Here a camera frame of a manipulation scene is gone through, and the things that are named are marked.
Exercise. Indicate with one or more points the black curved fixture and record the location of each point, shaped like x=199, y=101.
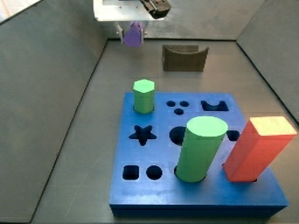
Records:
x=183, y=58

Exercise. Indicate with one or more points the purple three prong object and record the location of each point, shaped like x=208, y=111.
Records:
x=133, y=37

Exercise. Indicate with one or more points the red square peg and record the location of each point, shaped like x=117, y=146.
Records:
x=263, y=139

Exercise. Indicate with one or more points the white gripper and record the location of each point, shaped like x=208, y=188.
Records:
x=121, y=10

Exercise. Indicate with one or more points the tall green cylinder peg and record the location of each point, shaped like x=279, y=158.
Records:
x=203, y=136

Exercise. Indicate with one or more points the blue shape sorting board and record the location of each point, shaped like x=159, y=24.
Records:
x=169, y=156

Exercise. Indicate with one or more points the short green hexagon peg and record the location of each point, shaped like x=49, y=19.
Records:
x=144, y=96

